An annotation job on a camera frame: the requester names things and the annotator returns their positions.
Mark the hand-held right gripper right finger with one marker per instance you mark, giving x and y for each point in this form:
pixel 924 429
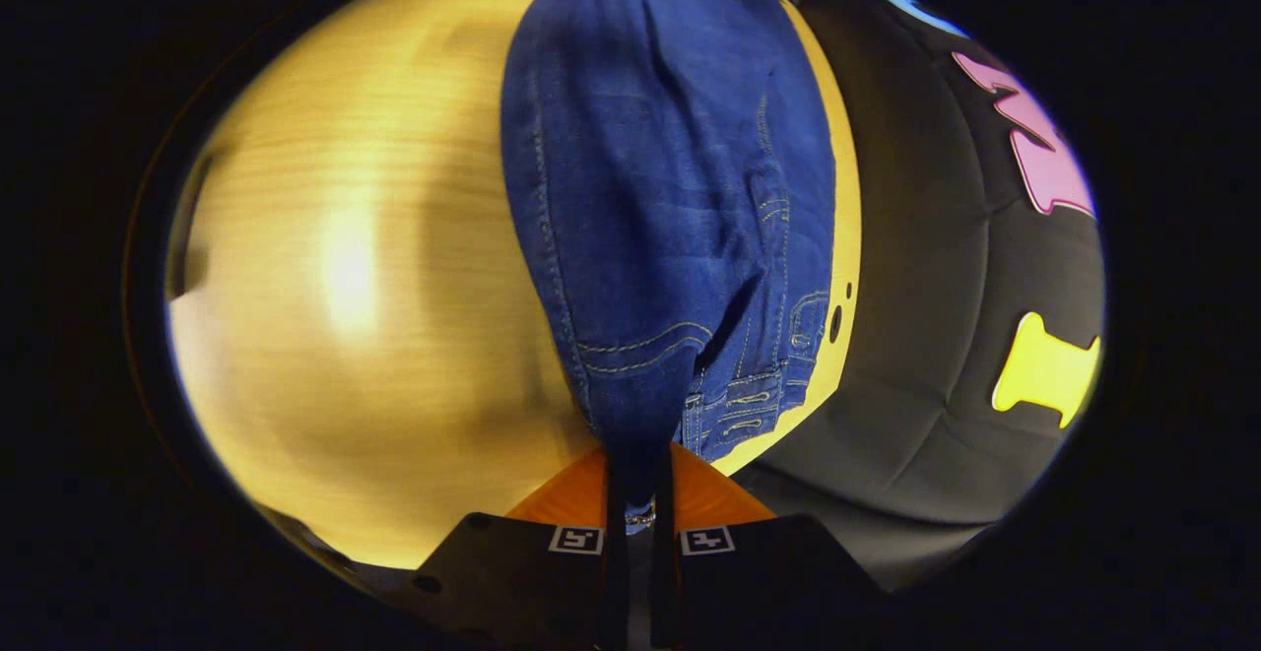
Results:
pixel 663 572

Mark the blue denim jeans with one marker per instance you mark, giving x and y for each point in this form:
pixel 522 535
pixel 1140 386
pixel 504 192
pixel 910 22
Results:
pixel 660 188

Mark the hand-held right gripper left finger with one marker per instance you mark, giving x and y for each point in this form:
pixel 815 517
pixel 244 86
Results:
pixel 615 572

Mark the black backdrop cloth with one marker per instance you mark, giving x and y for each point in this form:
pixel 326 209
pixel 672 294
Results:
pixel 916 287

